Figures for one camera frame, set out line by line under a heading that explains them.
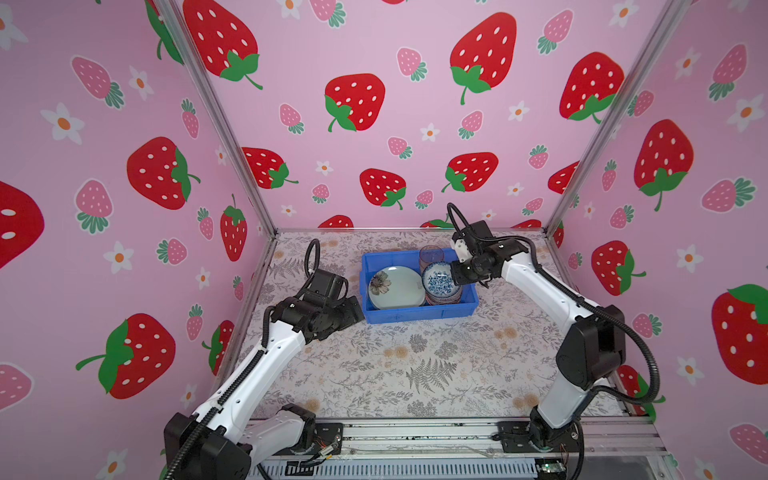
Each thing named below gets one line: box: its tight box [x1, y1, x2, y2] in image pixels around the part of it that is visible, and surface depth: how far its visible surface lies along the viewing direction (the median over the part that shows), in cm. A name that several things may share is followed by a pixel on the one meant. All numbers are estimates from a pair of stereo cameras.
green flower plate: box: [368, 265, 426, 310], surface depth 102 cm
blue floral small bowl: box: [422, 261, 461, 298], surface depth 89 cm
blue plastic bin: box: [359, 250, 479, 324], surface depth 97 cm
